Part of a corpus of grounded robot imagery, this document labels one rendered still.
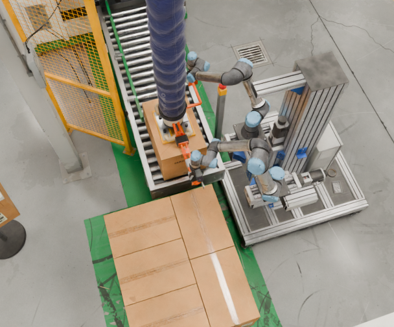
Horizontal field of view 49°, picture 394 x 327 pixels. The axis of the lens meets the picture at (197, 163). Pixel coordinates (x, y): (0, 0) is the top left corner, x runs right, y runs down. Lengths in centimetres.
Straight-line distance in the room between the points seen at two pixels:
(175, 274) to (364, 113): 288
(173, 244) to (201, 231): 26
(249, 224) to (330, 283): 92
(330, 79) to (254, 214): 184
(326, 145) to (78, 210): 249
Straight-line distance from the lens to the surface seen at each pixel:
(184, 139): 351
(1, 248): 465
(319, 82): 276
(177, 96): 328
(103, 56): 348
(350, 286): 446
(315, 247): 446
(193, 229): 378
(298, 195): 354
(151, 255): 373
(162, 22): 268
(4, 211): 387
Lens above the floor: 414
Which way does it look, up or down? 63 degrees down
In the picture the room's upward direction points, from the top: 1 degrees clockwise
